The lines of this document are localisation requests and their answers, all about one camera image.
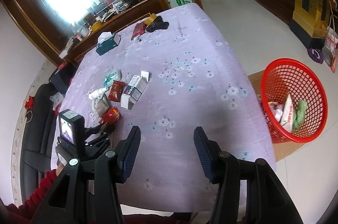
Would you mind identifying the torn red white packaging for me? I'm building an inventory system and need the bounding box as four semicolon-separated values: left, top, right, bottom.
92;95;120;124

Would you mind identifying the white spray bottle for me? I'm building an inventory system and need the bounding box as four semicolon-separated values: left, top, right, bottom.
88;87;109;100

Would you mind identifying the dark red snack packet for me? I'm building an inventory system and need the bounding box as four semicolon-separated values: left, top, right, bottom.
108;81;126;102

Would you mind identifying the teal wet wipes pack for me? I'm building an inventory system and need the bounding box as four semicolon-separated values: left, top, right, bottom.
103;69;121;88

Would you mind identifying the long white barcode box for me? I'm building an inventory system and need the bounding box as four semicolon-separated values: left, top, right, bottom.
279;93;294;133

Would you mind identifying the blue white medicine box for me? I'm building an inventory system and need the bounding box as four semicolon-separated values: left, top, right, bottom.
120;70;150;109

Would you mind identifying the green towel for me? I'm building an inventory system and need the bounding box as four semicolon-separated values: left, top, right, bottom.
292;100;308;132

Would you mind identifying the black sofa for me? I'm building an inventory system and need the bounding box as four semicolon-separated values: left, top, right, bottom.
19;83;57;201

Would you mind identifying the flat cardboard under basket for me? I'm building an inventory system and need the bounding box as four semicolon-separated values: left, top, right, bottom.
247;69;299;163

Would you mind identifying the red plastic basket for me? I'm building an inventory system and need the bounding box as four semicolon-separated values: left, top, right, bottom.
261;58;328;144

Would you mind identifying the teal tissue box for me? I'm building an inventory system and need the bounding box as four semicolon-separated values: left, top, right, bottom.
96;32;121;56

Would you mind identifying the purple floral tablecloth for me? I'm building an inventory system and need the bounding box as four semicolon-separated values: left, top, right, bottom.
61;3;275;212

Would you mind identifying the red packet at far end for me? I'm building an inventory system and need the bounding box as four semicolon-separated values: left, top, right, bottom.
131;22;147;40

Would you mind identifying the wooden sideboard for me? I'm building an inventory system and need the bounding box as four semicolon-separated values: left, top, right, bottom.
64;0;170;65

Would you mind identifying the black toy pistol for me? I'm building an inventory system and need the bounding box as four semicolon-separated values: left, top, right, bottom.
146;16;170;33

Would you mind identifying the yellow tape roll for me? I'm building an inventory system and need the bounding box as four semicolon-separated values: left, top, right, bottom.
144;13;157;26

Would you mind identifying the purple mop head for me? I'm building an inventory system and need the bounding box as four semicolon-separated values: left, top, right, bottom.
307;48;324;64

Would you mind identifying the gold pillar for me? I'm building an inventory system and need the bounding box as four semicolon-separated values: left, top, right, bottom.
289;0;331;49

